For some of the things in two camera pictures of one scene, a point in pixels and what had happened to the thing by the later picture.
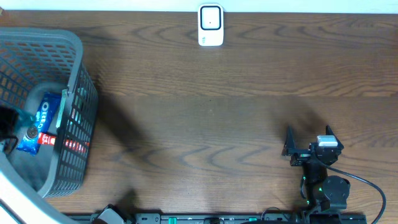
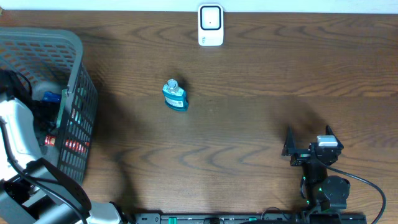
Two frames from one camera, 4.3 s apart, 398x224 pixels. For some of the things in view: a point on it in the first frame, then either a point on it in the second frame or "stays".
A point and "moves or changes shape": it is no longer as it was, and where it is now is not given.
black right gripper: x=301 y=155 stays
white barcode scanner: x=210 y=25 stays
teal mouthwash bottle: x=26 y=119 moves or changes shape
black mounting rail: x=254 y=218 stays
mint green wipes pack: x=61 y=106 stays
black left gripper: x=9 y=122 -> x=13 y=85
